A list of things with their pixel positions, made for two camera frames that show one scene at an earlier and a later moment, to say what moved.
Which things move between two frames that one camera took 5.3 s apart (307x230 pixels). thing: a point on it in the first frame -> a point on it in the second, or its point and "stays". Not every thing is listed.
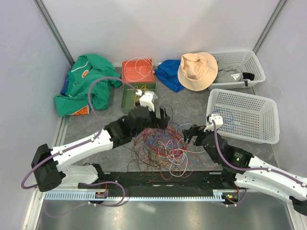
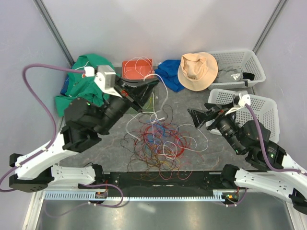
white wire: (135, 57) stays
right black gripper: (194, 130) -> (217, 112)
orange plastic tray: (138, 71) stays
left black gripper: (161, 123) -> (136, 92)
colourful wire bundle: (163, 152) stays
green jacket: (87, 68) stays
